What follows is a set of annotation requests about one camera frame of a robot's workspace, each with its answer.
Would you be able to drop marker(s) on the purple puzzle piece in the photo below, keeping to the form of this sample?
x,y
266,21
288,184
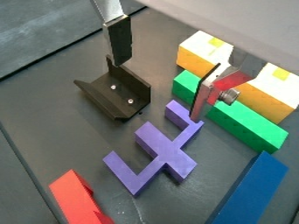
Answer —
x,y
164,150

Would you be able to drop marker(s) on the red puzzle piece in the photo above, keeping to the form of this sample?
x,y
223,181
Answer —
x,y
73,195

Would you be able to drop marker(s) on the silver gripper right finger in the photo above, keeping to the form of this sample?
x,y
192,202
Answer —
x,y
216,86

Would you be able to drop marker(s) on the black metal bracket holder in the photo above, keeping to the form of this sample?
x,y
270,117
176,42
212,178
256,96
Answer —
x,y
119,92

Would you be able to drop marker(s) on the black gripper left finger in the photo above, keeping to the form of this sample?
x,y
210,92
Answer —
x,y
116,27

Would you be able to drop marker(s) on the green rectangular block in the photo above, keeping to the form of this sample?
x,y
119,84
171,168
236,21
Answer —
x,y
240,121

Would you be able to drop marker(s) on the blue rectangular block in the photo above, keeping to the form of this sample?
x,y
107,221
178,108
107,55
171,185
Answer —
x,y
247,198

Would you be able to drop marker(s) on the yellow puzzle board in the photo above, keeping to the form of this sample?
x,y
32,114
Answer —
x,y
268,88

